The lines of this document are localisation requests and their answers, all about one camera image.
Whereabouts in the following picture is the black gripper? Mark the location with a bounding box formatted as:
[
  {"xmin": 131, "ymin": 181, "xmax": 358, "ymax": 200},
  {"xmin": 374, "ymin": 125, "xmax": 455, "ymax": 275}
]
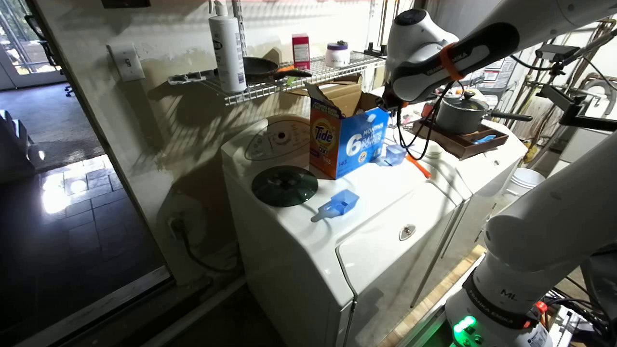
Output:
[{"xmin": 381, "ymin": 83, "xmax": 406, "ymax": 113}]

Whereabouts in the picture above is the blue Tide detergent box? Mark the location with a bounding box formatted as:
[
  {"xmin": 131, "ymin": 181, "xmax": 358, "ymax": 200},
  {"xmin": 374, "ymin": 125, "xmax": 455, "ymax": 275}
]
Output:
[{"xmin": 306, "ymin": 75, "xmax": 391, "ymax": 181}]

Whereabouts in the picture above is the grey pot with lid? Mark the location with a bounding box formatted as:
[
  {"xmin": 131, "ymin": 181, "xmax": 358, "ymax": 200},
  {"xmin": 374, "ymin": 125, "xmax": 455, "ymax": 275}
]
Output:
[{"xmin": 433, "ymin": 88, "xmax": 534, "ymax": 137}]

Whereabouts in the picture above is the white jar blue lid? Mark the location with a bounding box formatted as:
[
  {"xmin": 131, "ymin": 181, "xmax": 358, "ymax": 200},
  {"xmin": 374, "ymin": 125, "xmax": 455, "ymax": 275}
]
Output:
[{"xmin": 323, "ymin": 38, "xmax": 352, "ymax": 69}]

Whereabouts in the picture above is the orange spatula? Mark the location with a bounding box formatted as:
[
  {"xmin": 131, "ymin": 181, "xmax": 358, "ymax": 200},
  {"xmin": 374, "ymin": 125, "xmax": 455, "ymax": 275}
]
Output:
[{"xmin": 404, "ymin": 152, "xmax": 431, "ymax": 181}]

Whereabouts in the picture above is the dark wooden tray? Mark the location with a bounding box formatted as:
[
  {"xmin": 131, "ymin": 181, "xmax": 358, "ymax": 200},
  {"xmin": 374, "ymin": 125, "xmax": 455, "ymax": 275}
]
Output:
[{"xmin": 410, "ymin": 117, "xmax": 509, "ymax": 162}]

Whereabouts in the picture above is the red canister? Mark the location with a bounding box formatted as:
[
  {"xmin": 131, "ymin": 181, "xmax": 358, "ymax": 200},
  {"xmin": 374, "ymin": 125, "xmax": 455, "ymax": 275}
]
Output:
[{"xmin": 291, "ymin": 34, "xmax": 312, "ymax": 71}]

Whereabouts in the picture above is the black frying pan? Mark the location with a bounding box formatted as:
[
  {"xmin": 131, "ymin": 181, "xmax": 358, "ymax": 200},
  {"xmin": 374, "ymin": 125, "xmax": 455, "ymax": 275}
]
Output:
[{"xmin": 242, "ymin": 56, "xmax": 281, "ymax": 83}]

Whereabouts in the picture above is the green round lid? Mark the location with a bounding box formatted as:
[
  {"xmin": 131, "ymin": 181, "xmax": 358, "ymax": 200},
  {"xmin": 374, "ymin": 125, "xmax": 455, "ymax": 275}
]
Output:
[{"xmin": 248, "ymin": 164, "xmax": 320, "ymax": 208}]

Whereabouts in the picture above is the tall white bottle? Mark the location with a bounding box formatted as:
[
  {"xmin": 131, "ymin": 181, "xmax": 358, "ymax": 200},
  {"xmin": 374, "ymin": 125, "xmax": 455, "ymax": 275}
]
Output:
[{"xmin": 208, "ymin": 0, "xmax": 248, "ymax": 96}]

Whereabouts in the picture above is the white washing machine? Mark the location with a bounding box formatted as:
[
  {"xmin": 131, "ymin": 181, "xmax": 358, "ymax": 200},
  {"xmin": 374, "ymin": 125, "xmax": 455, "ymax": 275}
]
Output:
[{"xmin": 219, "ymin": 113, "xmax": 468, "ymax": 347}]

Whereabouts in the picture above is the wooden plank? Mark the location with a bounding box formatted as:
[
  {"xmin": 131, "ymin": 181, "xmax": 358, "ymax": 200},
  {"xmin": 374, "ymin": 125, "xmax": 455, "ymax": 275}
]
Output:
[{"xmin": 377, "ymin": 243, "xmax": 489, "ymax": 347}]

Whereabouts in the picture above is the glass door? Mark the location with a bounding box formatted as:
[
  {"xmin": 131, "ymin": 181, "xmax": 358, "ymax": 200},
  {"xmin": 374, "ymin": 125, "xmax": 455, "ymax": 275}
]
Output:
[{"xmin": 0, "ymin": 0, "xmax": 65, "ymax": 92}]

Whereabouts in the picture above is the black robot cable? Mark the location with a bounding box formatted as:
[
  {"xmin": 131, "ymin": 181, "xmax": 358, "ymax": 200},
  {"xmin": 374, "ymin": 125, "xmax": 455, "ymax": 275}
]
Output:
[{"xmin": 393, "ymin": 79, "xmax": 455, "ymax": 162}]

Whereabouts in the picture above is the orange strap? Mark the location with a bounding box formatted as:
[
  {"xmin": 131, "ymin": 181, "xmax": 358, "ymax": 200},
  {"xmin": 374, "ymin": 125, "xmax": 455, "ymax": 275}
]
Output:
[{"xmin": 437, "ymin": 42, "xmax": 466, "ymax": 85}]

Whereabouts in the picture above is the metal wire shelf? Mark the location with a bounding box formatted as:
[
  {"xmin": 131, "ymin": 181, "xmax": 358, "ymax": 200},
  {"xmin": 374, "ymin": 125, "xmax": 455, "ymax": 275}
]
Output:
[{"xmin": 167, "ymin": 50, "xmax": 387, "ymax": 108}]

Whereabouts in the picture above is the black camera on stand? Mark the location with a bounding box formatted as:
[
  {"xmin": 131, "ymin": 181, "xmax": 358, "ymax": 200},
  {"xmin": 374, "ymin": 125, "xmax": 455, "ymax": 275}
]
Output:
[{"xmin": 534, "ymin": 44, "xmax": 603, "ymax": 131}]

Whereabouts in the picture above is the black power cable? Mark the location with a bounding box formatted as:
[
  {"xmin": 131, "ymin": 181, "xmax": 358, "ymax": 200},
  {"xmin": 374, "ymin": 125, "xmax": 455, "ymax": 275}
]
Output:
[{"xmin": 167, "ymin": 216, "xmax": 239, "ymax": 275}]

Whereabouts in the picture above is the white wall switch plate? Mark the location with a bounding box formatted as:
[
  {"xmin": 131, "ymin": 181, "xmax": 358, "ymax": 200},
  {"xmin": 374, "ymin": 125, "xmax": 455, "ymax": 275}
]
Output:
[{"xmin": 107, "ymin": 42, "xmax": 146, "ymax": 83}]

